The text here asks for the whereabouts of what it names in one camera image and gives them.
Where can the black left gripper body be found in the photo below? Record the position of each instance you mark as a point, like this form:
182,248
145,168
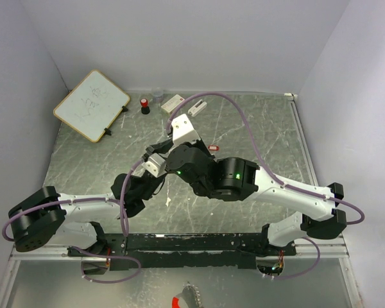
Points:
150,187

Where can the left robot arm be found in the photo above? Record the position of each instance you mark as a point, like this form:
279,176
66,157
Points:
50,217

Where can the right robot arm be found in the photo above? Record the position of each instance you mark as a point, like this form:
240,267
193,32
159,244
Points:
236,179

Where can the green white staple box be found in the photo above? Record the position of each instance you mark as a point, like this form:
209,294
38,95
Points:
172,103

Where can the red black stamp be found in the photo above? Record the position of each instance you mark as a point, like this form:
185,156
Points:
145,109

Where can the paper clip jar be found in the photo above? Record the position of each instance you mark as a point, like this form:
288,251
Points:
157,94

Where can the white stapler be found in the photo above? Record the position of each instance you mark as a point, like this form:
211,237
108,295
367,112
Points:
198,107

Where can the yellow framed whiteboard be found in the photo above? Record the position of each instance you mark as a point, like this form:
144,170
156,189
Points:
92,106

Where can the red white tool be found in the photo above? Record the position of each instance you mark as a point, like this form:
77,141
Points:
190,295

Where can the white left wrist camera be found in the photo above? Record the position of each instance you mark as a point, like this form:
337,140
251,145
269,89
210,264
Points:
155,165

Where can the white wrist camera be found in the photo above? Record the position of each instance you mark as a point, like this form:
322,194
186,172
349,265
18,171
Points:
155,165
183,131

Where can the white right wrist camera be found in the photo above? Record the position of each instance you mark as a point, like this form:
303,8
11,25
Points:
183,131

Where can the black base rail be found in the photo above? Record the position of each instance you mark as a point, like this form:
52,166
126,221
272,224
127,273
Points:
187,250

